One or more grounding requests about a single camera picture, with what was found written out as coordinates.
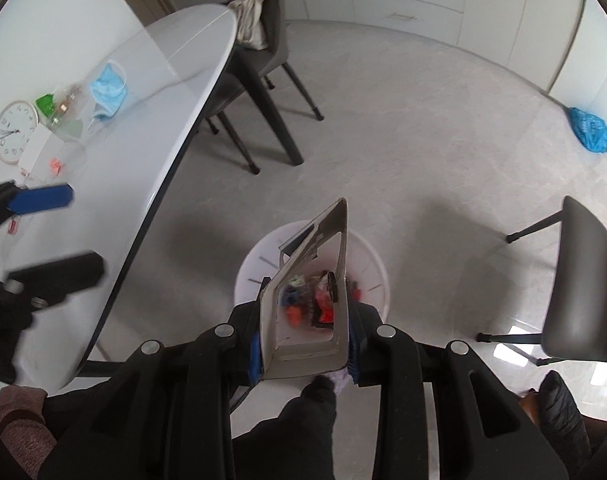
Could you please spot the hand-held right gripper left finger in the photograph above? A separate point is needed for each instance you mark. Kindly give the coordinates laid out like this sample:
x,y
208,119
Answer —
x,y
254,360

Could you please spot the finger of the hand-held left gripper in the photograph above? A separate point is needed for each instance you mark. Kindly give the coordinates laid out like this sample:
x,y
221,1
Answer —
x,y
63,272
41,200

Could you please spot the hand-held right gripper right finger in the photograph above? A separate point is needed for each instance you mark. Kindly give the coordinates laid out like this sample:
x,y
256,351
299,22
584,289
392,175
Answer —
x,y
354,355

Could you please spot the red snack wrapper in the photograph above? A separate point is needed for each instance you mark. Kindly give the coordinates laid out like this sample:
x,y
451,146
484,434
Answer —
x,y
326,316

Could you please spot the blue paper carton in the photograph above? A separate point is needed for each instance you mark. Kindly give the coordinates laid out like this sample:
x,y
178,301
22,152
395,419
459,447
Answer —
x,y
303,360

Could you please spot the round white waste bin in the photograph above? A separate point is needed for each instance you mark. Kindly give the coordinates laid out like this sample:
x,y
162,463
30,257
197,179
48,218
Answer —
x,y
373,270

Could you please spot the purple slipper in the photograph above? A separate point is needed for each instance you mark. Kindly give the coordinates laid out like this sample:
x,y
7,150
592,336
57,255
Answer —
x,y
341,380

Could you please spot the small red scrap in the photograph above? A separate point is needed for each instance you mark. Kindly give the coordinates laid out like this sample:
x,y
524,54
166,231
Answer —
x,y
14,226

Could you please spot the small orange scrap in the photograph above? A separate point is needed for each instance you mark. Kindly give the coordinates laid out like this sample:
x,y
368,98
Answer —
x,y
56,166

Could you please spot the white flat box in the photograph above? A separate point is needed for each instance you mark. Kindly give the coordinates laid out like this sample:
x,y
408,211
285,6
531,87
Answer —
x,y
33,152

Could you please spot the white round clock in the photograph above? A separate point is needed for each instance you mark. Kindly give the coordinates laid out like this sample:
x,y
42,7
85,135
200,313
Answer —
x,y
16,132

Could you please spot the clear plastic bag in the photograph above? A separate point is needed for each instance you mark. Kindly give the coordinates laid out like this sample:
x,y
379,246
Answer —
x,y
68,120

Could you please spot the person's black trouser leg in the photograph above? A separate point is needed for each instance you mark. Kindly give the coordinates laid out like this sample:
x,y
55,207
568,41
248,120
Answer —
x,y
283,440

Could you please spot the green packet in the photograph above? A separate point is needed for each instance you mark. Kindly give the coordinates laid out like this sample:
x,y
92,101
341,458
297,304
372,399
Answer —
x,y
46,104

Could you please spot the pink knitted clothing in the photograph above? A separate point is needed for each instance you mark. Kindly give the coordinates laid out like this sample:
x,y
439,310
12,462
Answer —
x,y
13,435

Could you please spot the blue face mask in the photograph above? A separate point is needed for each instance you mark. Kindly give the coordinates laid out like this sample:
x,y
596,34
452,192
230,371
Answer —
x,y
108,90

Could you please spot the white oval table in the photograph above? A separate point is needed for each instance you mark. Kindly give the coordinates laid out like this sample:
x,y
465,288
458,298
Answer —
x,y
173,50

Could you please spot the black quilted garment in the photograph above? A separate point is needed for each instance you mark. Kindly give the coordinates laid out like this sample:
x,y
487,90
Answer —
x,y
558,410

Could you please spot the grey dining chair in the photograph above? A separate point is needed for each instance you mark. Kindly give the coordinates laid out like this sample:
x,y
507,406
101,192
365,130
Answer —
x,y
583,285

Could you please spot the beige cloth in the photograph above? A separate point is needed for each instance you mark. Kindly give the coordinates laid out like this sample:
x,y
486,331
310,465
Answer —
x,y
251,15

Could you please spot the grey chair with cloth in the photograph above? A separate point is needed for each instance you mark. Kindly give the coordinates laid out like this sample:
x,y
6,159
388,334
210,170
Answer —
x,y
273,35

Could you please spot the blue plastic bag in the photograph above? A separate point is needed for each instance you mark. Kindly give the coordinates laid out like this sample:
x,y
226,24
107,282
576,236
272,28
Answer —
x,y
588,130

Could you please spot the cream drawer cabinet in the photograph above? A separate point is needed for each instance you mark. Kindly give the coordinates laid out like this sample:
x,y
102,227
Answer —
x,y
408,0

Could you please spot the cream tall cupboard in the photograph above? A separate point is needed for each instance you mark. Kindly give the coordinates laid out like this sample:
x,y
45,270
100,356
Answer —
x,y
548,20

